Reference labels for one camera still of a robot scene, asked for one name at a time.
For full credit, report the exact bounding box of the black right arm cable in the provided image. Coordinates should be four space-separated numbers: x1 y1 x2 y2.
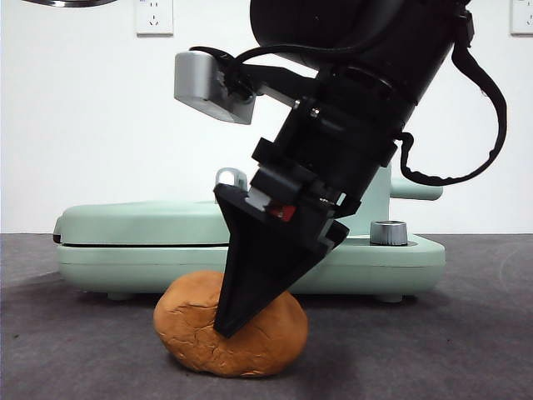
397 7 510 188

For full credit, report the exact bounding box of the silver control knob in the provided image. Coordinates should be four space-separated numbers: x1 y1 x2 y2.
369 220 408 246

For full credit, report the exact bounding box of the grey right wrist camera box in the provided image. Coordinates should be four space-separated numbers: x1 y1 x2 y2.
173 51 256 126

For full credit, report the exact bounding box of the mint green breakfast machine base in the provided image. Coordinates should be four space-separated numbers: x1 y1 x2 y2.
56 231 446 303

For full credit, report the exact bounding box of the brown potato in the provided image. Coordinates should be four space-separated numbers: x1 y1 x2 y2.
152 269 310 379

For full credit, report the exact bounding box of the mint green pot with handle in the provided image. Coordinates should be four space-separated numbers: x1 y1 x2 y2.
360 165 444 237

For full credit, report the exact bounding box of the glass pot lid green knob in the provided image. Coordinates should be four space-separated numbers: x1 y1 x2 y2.
20 0 121 8

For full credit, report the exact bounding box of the chrome griddle lid handle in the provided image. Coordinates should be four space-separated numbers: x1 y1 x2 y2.
215 167 250 193

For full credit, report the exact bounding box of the white wall socket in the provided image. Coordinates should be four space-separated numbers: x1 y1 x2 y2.
135 0 174 37
510 0 533 37

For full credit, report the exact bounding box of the mint green griddle lid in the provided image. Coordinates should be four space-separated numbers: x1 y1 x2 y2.
52 201 232 247

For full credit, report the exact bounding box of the black right camera cable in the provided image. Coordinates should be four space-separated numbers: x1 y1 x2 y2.
189 43 376 91

